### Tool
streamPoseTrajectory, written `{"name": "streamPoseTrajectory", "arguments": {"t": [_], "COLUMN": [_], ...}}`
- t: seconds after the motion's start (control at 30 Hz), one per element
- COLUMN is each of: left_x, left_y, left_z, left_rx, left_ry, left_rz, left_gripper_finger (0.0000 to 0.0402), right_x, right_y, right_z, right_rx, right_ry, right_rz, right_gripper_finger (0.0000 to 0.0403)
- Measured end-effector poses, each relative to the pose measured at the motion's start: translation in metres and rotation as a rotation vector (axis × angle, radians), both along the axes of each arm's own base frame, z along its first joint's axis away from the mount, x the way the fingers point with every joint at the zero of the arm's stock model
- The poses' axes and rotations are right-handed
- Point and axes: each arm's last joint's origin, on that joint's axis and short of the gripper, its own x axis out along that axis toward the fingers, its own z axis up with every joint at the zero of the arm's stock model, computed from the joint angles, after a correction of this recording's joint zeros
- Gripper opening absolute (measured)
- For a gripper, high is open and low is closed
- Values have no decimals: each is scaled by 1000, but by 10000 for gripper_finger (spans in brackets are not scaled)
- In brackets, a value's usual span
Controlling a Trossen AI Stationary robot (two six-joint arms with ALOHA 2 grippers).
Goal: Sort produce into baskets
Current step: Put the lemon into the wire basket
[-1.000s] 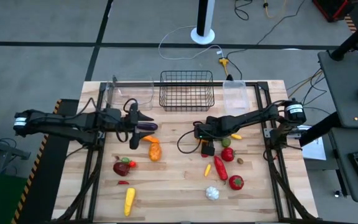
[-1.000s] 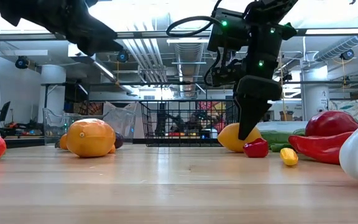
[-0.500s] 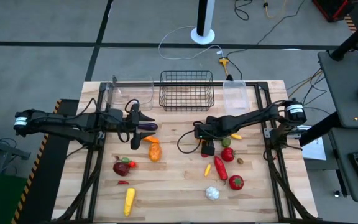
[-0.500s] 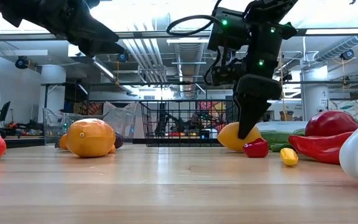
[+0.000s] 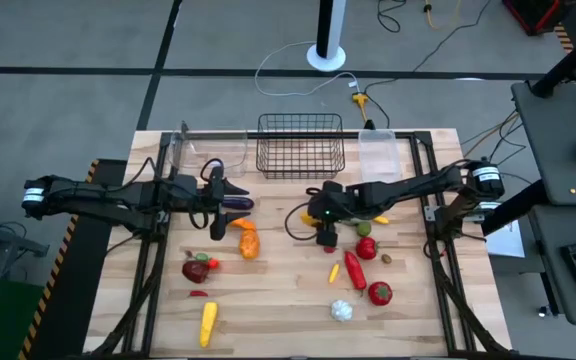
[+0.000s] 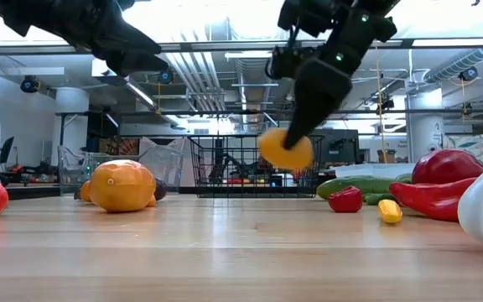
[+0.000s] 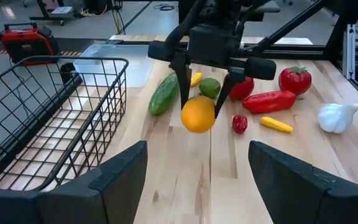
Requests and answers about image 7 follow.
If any long red pepper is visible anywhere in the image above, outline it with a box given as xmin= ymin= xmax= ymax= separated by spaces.
xmin=241 ymin=90 xmax=297 ymax=114

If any black wire basket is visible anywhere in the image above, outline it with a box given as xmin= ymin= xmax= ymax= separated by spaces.
xmin=0 ymin=55 xmax=129 ymax=191

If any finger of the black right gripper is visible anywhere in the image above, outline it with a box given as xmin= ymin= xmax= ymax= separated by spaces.
xmin=170 ymin=52 xmax=193 ymax=110
xmin=214 ymin=67 xmax=245 ymax=119

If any red tomato with green top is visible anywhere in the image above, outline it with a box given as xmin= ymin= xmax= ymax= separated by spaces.
xmin=278 ymin=66 xmax=313 ymax=96

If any silver aluminium bracket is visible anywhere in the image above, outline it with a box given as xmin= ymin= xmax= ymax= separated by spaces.
xmin=342 ymin=23 xmax=357 ymax=81

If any orange citrus fruit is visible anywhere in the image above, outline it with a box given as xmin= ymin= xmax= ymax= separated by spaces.
xmin=180 ymin=95 xmax=216 ymax=134

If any small translucent plastic container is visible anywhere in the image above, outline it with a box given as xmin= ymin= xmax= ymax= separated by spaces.
xmin=73 ymin=44 xmax=154 ymax=88

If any red apple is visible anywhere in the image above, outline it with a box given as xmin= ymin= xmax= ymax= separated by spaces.
xmin=228 ymin=76 xmax=255 ymax=101

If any green cucumber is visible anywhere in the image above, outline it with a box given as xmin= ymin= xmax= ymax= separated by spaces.
xmin=148 ymin=72 xmax=180 ymax=116

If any black tripod stand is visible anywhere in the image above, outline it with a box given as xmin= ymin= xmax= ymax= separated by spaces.
xmin=109 ymin=0 xmax=127 ymax=35

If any black cart with white box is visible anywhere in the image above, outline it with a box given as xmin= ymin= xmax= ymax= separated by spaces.
xmin=29 ymin=0 xmax=85 ymax=26

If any red strawberry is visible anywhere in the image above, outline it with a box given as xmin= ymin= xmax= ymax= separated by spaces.
xmin=232 ymin=114 xmax=249 ymax=135

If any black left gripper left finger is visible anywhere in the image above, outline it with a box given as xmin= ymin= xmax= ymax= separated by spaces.
xmin=0 ymin=141 xmax=149 ymax=224

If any green lime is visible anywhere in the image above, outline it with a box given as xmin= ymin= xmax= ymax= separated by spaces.
xmin=198 ymin=77 xmax=221 ymax=100

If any small yellow pepper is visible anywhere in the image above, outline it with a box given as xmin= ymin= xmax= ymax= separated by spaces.
xmin=190 ymin=72 xmax=203 ymax=88
xmin=260 ymin=116 xmax=294 ymax=134

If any red and black toolbox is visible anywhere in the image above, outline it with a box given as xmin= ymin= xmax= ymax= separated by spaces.
xmin=0 ymin=22 xmax=60 ymax=66

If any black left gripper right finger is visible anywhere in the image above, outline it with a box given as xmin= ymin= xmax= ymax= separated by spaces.
xmin=248 ymin=140 xmax=358 ymax=224

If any white garlic bulb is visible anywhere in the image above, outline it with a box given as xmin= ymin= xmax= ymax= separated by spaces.
xmin=316 ymin=103 xmax=358 ymax=134

